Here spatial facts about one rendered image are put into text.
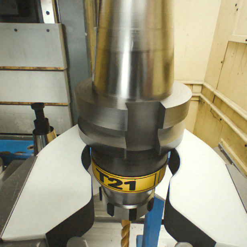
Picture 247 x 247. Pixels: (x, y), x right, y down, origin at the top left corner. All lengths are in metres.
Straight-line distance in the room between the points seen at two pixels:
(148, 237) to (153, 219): 0.06
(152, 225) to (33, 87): 0.77
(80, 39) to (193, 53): 0.70
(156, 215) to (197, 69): 1.04
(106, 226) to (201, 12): 1.14
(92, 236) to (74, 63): 0.68
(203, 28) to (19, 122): 1.14
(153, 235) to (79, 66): 0.72
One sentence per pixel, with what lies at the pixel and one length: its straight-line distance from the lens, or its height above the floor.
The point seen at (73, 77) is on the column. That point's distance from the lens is 0.92.
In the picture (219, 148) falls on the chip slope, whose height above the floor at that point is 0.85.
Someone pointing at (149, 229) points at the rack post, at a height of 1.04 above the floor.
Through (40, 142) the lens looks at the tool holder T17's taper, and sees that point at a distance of 0.25.
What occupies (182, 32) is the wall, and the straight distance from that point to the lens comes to 1.24.
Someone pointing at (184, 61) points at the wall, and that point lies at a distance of 1.27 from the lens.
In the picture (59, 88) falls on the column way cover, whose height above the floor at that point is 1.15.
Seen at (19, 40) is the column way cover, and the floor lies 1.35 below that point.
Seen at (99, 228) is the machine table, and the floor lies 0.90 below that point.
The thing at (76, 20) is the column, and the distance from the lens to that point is 0.88.
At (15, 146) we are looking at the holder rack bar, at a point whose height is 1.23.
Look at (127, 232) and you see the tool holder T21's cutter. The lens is 0.19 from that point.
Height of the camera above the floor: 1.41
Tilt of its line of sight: 28 degrees down
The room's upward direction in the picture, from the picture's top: 1 degrees clockwise
